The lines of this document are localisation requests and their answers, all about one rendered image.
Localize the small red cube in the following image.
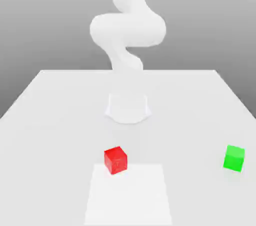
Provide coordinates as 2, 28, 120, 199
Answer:
103, 145, 128, 175

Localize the small green cube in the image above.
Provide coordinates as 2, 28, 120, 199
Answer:
222, 144, 246, 173

